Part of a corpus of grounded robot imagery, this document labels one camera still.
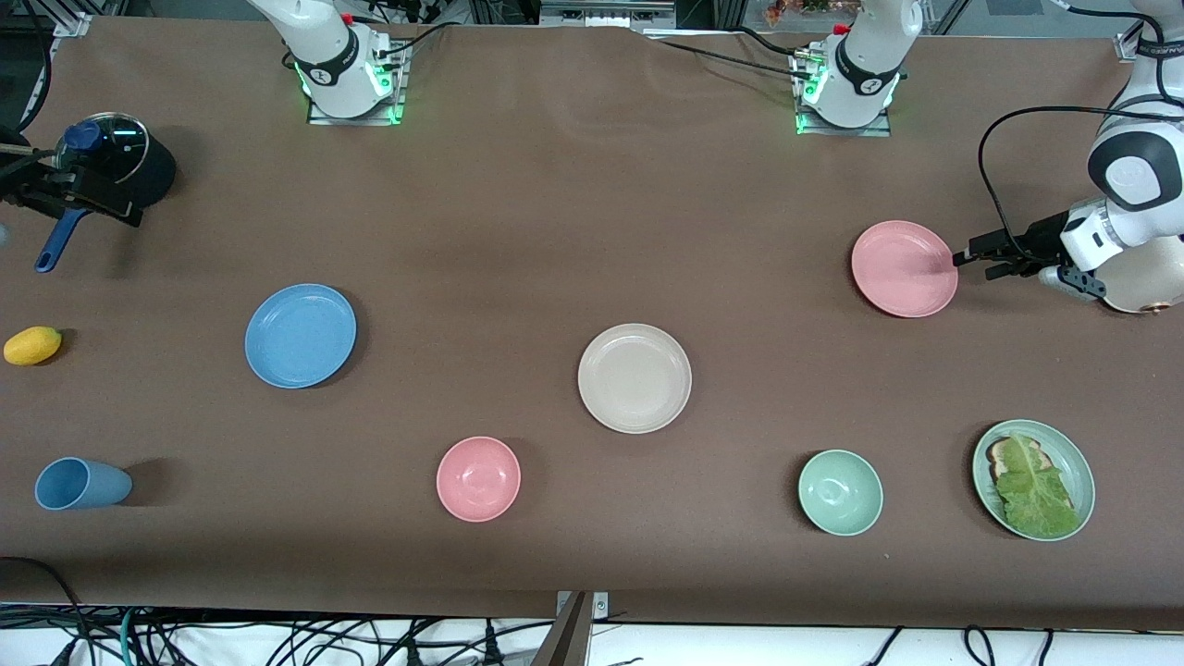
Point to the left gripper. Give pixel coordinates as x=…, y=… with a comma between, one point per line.
x=1038, y=239

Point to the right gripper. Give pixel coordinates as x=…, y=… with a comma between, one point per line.
x=44, y=195

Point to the pink plate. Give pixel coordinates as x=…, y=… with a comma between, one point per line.
x=905, y=268

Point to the blue plate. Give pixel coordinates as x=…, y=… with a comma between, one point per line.
x=301, y=336

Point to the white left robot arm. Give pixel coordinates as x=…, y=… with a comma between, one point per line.
x=1138, y=176

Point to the glass lid with blue knob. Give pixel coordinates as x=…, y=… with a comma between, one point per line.
x=120, y=143

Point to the cream white board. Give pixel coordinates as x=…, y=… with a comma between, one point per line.
x=1147, y=277

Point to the yellow lemon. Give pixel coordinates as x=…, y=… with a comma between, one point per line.
x=32, y=346

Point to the toasted bread slice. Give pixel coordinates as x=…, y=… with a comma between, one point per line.
x=999, y=453

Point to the green plate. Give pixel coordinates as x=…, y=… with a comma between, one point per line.
x=1075, y=462

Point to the green lettuce leaf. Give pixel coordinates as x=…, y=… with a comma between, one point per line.
x=1031, y=495

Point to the green bowl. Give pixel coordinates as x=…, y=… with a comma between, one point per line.
x=840, y=493

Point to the blue cup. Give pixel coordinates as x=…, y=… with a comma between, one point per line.
x=83, y=485

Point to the beige plate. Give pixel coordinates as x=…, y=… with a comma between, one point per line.
x=635, y=378

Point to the brown table cover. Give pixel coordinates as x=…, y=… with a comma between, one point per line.
x=592, y=231

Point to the pink bowl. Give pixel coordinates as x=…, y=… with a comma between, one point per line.
x=478, y=479

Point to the grey metal rail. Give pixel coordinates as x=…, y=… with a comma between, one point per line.
x=606, y=14

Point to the metal table bracket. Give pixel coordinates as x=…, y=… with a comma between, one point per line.
x=578, y=615

